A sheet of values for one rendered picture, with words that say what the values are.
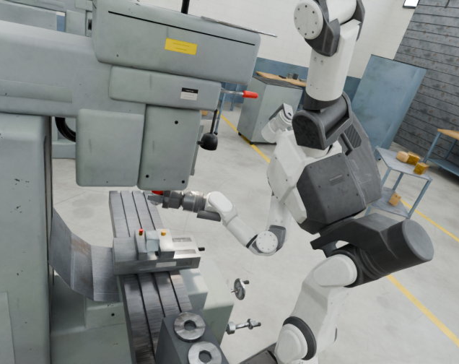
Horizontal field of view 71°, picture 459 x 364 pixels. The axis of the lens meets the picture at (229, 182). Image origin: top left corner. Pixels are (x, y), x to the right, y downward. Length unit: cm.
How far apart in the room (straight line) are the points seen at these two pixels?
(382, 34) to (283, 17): 326
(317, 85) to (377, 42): 1005
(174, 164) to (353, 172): 58
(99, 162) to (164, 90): 30
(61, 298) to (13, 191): 72
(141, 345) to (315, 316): 57
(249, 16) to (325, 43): 767
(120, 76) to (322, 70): 54
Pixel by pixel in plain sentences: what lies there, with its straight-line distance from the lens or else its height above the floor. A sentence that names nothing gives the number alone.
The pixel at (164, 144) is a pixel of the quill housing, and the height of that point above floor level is 150.
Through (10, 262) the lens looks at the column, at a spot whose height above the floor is 116.
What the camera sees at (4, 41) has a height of 174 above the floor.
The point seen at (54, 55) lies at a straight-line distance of 98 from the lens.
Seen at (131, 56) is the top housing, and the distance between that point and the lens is 96.
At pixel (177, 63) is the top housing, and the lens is 99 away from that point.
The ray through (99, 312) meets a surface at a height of 82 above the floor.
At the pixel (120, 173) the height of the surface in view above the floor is 140.
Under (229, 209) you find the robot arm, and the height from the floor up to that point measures 128.
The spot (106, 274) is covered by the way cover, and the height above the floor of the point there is 86.
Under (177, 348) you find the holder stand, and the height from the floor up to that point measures 111.
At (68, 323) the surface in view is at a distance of 152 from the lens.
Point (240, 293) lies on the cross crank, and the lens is 186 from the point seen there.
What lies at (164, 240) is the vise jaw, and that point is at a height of 104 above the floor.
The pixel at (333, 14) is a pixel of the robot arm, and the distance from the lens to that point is 75.
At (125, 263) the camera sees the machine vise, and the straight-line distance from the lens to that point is 136.
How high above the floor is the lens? 191
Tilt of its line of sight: 26 degrees down
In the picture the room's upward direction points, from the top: 15 degrees clockwise
